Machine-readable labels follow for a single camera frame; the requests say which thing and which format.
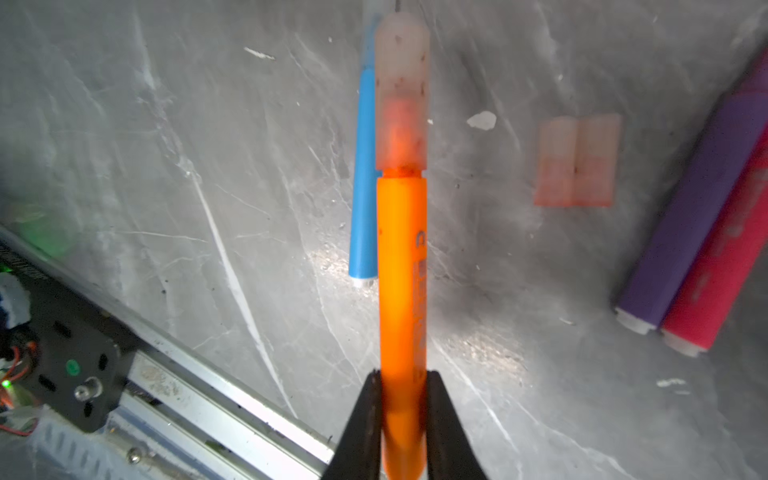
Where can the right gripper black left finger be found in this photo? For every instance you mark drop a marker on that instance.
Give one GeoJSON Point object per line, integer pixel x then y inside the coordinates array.
{"type": "Point", "coordinates": [358, 453]}

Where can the orange marker pen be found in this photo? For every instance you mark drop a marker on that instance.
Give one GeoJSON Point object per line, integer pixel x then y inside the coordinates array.
{"type": "Point", "coordinates": [402, 48]}

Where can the red marker pen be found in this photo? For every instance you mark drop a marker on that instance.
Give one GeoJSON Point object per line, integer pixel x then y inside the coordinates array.
{"type": "Point", "coordinates": [723, 264]}

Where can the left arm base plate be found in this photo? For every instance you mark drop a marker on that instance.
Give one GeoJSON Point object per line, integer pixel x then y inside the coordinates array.
{"type": "Point", "coordinates": [77, 356]}

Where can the translucent purple-pen cap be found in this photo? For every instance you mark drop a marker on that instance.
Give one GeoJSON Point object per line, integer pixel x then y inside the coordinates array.
{"type": "Point", "coordinates": [556, 162]}

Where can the translucent red-pen cap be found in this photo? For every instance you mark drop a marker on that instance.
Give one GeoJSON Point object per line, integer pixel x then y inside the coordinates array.
{"type": "Point", "coordinates": [597, 152]}

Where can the blue marker pen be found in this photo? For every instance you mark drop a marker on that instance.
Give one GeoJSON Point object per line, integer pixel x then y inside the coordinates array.
{"type": "Point", "coordinates": [363, 266]}

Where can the purple marker pen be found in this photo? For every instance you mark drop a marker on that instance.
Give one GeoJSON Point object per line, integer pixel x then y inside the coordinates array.
{"type": "Point", "coordinates": [718, 159]}

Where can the white vented cable duct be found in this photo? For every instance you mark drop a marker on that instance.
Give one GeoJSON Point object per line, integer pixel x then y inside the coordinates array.
{"type": "Point", "coordinates": [54, 451]}

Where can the aluminium front rail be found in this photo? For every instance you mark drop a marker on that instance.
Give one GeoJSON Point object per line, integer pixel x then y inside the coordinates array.
{"type": "Point", "coordinates": [220, 427]}

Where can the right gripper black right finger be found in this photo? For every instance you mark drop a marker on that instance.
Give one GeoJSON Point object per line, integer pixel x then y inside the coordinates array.
{"type": "Point", "coordinates": [449, 453]}

